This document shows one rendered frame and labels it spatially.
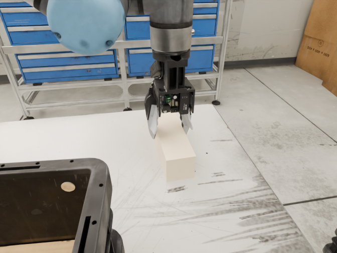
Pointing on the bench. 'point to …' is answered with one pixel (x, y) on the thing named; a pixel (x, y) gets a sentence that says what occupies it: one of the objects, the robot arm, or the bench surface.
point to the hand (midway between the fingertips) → (168, 130)
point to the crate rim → (91, 242)
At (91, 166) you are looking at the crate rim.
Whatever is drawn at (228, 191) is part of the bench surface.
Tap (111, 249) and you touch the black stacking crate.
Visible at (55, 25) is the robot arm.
